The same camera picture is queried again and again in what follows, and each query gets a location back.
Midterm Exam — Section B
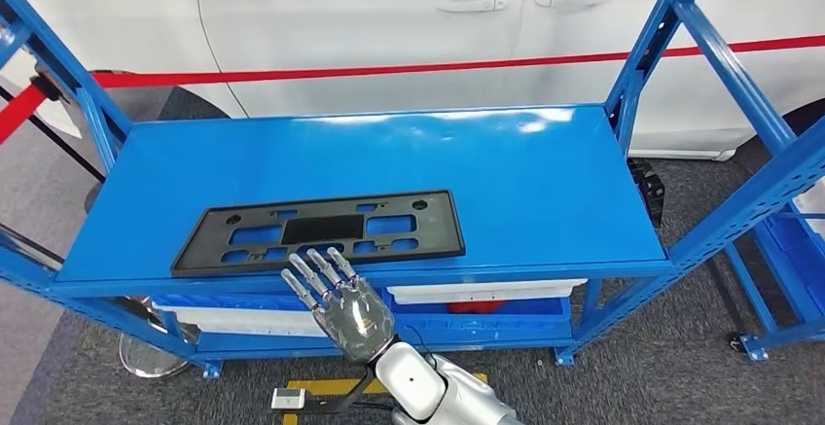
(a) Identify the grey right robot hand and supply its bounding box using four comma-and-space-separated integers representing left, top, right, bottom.
280, 246, 396, 366

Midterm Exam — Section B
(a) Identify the black plastic plate frame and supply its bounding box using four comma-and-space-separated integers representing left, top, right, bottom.
170, 190, 467, 278

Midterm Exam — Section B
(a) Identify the blue steel shelf rack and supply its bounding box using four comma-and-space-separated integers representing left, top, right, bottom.
0, 0, 825, 381
725, 199, 825, 364

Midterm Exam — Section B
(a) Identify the yellow floor tape square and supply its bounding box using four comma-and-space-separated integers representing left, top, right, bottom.
282, 372, 489, 425

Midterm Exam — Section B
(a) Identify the white plastic bin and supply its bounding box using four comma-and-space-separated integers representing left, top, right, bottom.
151, 293, 325, 339
386, 278, 589, 306

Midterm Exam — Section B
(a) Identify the red item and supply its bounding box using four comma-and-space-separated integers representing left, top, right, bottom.
448, 301, 509, 316

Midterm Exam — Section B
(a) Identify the blue plastic bin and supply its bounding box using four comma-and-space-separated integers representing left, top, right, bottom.
386, 297, 575, 346

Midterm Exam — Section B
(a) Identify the red barrier belt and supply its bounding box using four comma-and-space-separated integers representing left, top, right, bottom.
90, 34, 825, 90

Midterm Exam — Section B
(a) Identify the white car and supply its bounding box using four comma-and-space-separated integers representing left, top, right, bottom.
0, 0, 825, 162

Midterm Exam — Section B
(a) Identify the black treaded wheel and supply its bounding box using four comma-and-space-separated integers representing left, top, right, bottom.
628, 158, 666, 229

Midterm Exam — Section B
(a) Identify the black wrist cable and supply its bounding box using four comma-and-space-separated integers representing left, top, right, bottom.
304, 326, 434, 414

